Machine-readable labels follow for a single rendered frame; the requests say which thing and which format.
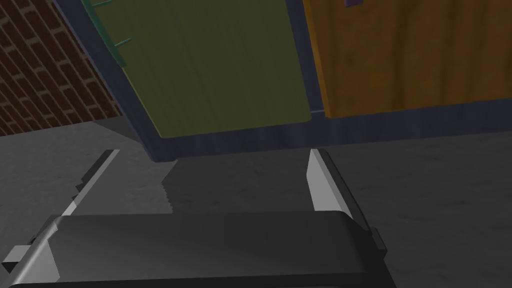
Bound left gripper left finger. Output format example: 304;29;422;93
60;149;121;217

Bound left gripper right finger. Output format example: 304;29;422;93
306;148;367;233

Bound dark blue cupboard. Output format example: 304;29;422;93
51;0;512;163

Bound orange wooden cupboard door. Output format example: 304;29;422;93
302;0;512;119

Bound olive green cupboard door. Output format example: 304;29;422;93
81;0;313;139

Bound green bar handle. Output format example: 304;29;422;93
81;0;132;68

